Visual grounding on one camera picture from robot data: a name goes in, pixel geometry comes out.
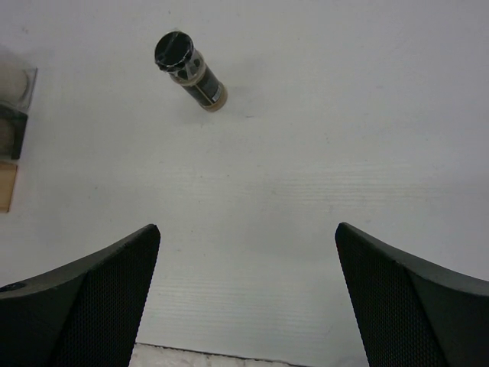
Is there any black lid pepper jar right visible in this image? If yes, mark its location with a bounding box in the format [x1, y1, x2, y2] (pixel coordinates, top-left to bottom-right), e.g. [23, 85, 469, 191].
[154, 30, 228, 112]

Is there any smoky grey plastic bin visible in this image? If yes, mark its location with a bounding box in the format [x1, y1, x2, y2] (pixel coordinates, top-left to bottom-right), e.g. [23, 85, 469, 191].
[1, 106, 28, 161]

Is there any clear plastic bin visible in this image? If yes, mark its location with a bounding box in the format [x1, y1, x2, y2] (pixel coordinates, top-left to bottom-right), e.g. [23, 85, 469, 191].
[1, 50, 37, 114]

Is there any yellow lid spice bottle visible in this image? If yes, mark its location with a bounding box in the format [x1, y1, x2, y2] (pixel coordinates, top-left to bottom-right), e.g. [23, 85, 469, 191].
[0, 119, 15, 157]

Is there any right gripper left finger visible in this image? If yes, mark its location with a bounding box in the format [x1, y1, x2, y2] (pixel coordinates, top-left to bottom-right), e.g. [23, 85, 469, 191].
[1, 224, 160, 366]

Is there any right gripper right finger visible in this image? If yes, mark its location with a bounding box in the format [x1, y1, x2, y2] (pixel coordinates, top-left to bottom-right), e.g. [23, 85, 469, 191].
[335, 222, 488, 366]

